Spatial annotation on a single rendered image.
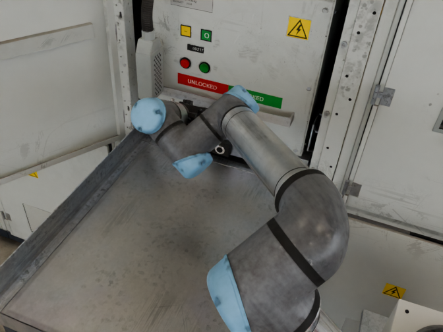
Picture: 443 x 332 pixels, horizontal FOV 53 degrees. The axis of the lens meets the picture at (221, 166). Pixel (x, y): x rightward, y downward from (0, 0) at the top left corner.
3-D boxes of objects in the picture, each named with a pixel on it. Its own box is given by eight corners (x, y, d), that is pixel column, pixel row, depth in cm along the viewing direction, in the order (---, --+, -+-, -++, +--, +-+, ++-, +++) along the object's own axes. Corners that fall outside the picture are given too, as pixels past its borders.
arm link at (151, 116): (144, 144, 93) (120, 113, 94) (167, 143, 103) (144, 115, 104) (170, 118, 90) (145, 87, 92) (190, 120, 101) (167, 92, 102)
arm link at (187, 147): (224, 146, 91) (190, 106, 92) (182, 181, 92) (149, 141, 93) (229, 150, 99) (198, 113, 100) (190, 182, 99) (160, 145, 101)
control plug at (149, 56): (152, 103, 127) (150, 45, 116) (137, 99, 128) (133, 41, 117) (165, 90, 133) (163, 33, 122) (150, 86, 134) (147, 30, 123)
